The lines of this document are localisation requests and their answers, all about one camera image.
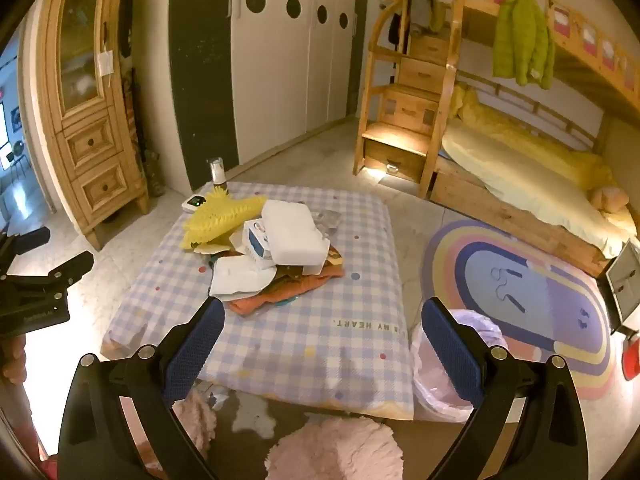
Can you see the green puffer jacket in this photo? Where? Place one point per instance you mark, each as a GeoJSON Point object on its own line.
{"type": "Point", "coordinates": [522, 40]}

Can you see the white device with green screen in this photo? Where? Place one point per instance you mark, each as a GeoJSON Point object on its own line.
{"type": "Point", "coordinates": [194, 203]}

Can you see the bin with pink bag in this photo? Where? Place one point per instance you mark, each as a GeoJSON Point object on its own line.
{"type": "Point", "coordinates": [440, 387]}

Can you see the grey garment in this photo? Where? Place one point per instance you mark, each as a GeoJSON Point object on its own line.
{"type": "Point", "coordinates": [425, 7]}

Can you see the dark patterned bag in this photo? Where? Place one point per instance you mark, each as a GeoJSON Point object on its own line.
{"type": "Point", "coordinates": [150, 170]}

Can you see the red round object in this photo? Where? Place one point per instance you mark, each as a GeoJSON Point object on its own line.
{"type": "Point", "coordinates": [631, 355]}

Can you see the pink fluffy slipper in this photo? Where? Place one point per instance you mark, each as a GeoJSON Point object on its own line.
{"type": "Point", "coordinates": [197, 422]}

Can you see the yellow blanket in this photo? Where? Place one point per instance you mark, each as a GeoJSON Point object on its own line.
{"type": "Point", "coordinates": [525, 140]}

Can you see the oval pastel rug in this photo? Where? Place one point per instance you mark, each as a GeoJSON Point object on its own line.
{"type": "Point", "coordinates": [525, 280]}

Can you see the white wardrobe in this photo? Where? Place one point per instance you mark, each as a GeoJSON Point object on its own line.
{"type": "Point", "coordinates": [280, 85]}

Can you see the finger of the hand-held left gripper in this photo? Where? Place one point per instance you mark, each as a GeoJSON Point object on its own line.
{"type": "Point", "coordinates": [31, 238]}
{"type": "Point", "coordinates": [72, 264]}

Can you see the wooden bunk bed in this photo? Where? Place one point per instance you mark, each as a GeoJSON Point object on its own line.
{"type": "Point", "coordinates": [500, 213]}

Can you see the black wall panel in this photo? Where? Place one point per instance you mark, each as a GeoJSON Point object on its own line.
{"type": "Point", "coordinates": [200, 85]}

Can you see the white foam block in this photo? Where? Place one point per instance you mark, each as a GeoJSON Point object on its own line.
{"type": "Point", "coordinates": [295, 232]}

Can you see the orange glove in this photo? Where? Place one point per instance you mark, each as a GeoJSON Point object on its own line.
{"type": "Point", "coordinates": [295, 286]}

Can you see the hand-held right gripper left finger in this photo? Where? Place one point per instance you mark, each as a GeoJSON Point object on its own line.
{"type": "Point", "coordinates": [200, 342]}

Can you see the white nightstand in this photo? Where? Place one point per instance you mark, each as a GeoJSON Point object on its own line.
{"type": "Point", "coordinates": [622, 280]}

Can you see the black hanging garment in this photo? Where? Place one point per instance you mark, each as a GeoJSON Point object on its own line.
{"type": "Point", "coordinates": [395, 30]}

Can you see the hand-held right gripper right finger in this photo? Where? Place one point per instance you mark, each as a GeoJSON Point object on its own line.
{"type": "Point", "coordinates": [450, 355]}

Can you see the black hanging cloth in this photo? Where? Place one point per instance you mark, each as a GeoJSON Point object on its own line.
{"type": "Point", "coordinates": [125, 20]}

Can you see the pale yellow bed sheet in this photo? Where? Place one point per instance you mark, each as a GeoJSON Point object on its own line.
{"type": "Point", "coordinates": [525, 185]}

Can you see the wooden stair drawers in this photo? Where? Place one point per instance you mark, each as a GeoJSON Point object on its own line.
{"type": "Point", "coordinates": [405, 110]}

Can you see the small white and blue box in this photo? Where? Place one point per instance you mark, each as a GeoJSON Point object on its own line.
{"type": "Point", "coordinates": [257, 242]}

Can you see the tall wooden cabinet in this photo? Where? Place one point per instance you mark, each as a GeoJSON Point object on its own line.
{"type": "Point", "coordinates": [95, 145]}

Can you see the checkered cloth table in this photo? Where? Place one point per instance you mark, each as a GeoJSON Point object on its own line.
{"type": "Point", "coordinates": [325, 360]}

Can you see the beige plush toy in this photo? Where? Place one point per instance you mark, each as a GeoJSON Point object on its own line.
{"type": "Point", "coordinates": [607, 198]}

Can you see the person's left hand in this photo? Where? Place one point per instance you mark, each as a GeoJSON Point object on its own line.
{"type": "Point", "coordinates": [11, 360]}

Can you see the white paper tag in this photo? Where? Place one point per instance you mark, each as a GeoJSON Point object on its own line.
{"type": "Point", "coordinates": [105, 63]}

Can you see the pink fluffy stool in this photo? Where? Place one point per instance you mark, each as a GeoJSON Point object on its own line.
{"type": "Point", "coordinates": [335, 450]}

